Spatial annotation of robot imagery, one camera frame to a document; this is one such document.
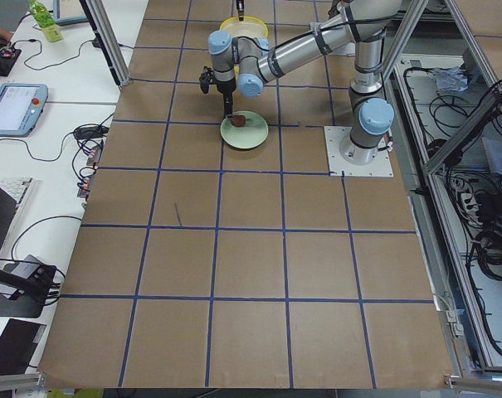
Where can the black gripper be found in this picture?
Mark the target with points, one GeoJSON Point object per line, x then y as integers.
{"type": "Point", "coordinates": [226, 87]}

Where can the yellow steamer top layer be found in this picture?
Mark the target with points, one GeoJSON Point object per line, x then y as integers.
{"type": "Point", "coordinates": [249, 26]}

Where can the brown steamed bun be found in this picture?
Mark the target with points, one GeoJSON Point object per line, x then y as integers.
{"type": "Point", "coordinates": [238, 120]}

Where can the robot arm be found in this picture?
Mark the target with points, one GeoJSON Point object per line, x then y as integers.
{"type": "Point", "coordinates": [245, 64]}

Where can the light green plate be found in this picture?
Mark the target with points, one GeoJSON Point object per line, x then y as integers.
{"type": "Point", "coordinates": [251, 135]}

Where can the black power adapter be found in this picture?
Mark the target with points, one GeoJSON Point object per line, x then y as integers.
{"type": "Point", "coordinates": [90, 132]}

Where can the green drink bottle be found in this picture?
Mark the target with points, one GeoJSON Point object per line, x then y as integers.
{"type": "Point", "coordinates": [45, 21]}

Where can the left teach pendant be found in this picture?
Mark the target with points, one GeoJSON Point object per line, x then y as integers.
{"type": "Point", "coordinates": [20, 107]}

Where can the white keyboard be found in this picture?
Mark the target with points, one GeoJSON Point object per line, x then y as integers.
{"type": "Point", "coordinates": [19, 188]}

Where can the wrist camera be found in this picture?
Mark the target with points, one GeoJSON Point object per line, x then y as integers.
{"type": "Point", "coordinates": [206, 79]}

